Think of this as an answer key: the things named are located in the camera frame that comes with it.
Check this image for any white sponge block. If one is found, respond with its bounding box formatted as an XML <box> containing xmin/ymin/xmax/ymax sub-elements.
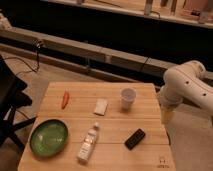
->
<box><xmin>94</xmin><ymin>99</ymin><xmax>108</xmax><ymax>116</ymax></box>

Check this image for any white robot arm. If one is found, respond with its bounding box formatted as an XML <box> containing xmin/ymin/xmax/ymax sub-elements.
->
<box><xmin>157</xmin><ymin>60</ymin><xmax>213</xmax><ymax>124</ymax></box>

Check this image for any white plastic bottle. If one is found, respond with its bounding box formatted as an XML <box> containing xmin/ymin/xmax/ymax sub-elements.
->
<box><xmin>77</xmin><ymin>122</ymin><xmax>99</xmax><ymax>164</ymax></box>

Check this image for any green ceramic bowl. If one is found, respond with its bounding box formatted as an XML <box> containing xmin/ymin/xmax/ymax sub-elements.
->
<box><xmin>29</xmin><ymin>119</ymin><xmax>68</xmax><ymax>158</ymax></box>

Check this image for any black remote control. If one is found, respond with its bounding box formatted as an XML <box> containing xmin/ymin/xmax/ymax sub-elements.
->
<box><xmin>125</xmin><ymin>129</ymin><xmax>145</xmax><ymax>150</ymax></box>

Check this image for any white paper cup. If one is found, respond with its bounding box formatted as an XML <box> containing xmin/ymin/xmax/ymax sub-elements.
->
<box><xmin>121</xmin><ymin>88</ymin><xmax>136</xmax><ymax>110</ymax></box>

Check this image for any black floor cable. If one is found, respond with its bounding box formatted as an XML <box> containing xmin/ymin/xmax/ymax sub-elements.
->
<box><xmin>3</xmin><ymin>40</ymin><xmax>45</xmax><ymax>76</ymax></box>

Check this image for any black office chair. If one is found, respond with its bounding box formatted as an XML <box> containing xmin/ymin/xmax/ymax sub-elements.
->
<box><xmin>0</xmin><ymin>55</ymin><xmax>35</xmax><ymax>150</ymax></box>

